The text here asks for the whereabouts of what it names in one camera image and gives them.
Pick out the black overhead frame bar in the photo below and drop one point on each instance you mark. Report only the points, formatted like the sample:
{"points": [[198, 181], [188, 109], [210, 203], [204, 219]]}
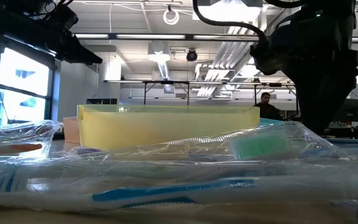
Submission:
{"points": [[112, 36]]}

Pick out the green translucent plastic bin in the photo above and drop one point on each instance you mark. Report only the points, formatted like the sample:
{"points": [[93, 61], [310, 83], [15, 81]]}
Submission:
{"points": [[269, 122]]}

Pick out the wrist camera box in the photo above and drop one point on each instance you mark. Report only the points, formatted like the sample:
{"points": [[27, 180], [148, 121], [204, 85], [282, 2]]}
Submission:
{"points": [[62, 17], [270, 59]]}

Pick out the orange translucent plastic bin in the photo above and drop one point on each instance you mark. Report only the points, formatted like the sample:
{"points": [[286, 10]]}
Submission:
{"points": [[71, 130]]}

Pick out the silver ventilation duct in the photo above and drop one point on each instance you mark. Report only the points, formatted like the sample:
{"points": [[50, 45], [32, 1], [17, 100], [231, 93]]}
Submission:
{"points": [[280, 21]]}

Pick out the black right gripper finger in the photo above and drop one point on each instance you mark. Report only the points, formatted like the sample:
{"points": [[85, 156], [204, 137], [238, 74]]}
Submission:
{"points": [[337, 102], [311, 105]]}

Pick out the black computer monitor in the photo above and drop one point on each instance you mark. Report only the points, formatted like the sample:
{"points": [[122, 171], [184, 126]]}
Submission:
{"points": [[350, 110]]}

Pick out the black round overhead camera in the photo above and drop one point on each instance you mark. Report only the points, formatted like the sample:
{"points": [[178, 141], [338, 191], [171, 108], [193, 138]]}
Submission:
{"points": [[191, 56]]}

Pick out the dark background desk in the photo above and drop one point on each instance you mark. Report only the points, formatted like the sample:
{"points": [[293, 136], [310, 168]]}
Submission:
{"points": [[353, 132]]}

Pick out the black background rig frame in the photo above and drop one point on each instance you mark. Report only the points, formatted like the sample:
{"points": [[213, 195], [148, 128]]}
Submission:
{"points": [[166, 82], [275, 84]]}

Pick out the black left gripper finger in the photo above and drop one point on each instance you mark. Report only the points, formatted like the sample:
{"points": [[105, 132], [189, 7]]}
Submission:
{"points": [[81, 49], [70, 57]]}

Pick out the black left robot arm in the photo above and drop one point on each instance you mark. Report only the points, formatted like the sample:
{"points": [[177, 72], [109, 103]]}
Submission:
{"points": [[11, 18]]}

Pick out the wrapped green toothbrush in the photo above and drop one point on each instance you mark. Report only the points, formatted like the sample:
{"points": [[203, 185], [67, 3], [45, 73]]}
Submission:
{"points": [[259, 146]]}

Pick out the person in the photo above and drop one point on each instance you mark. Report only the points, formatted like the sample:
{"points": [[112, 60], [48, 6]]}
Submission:
{"points": [[267, 110]]}

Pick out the yellow translucent plastic bin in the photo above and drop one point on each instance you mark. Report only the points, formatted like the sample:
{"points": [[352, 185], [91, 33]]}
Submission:
{"points": [[166, 130]]}

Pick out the large window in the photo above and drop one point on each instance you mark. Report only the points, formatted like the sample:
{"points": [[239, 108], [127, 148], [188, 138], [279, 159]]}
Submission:
{"points": [[20, 77]]}

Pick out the wrapped orange toothbrush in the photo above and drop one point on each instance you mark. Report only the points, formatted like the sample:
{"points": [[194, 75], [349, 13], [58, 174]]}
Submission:
{"points": [[26, 148]]}

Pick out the long background light strip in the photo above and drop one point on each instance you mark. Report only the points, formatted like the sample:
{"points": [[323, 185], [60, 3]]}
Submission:
{"points": [[123, 81]]}

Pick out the wrapped blue toothbrush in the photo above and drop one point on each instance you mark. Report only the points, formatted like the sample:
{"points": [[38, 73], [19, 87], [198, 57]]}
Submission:
{"points": [[166, 190]]}

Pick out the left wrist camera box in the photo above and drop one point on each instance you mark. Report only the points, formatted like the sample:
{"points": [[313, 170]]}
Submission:
{"points": [[62, 17]]}

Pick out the white ceiling light panel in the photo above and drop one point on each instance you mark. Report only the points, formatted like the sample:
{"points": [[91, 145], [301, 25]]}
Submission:
{"points": [[228, 12]]}

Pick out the wrapped purple toothbrush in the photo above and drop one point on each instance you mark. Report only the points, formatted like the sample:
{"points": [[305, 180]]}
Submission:
{"points": [[85, 151]]}

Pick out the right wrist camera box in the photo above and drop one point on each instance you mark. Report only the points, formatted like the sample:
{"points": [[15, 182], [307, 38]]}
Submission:
{"points": [[270, 59]]}

